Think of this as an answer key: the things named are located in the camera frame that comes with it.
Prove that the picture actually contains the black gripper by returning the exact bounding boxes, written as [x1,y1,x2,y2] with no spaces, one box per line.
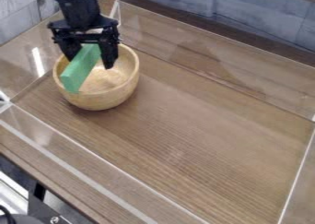
[48,0,119,69]

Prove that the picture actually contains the green rectangular block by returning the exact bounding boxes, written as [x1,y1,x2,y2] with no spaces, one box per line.
[59,44,101,93]

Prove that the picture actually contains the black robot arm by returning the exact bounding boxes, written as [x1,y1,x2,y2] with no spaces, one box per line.
[47,0,119,69]

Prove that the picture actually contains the wooden bowl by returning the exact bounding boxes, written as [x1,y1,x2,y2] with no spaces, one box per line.
[53,44,140,111]

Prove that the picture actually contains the clear acrylic front wall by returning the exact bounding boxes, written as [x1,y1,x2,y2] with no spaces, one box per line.
[0,101,211,224]

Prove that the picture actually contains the black cable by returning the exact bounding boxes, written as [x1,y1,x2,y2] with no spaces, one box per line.
[0,204,17,224]

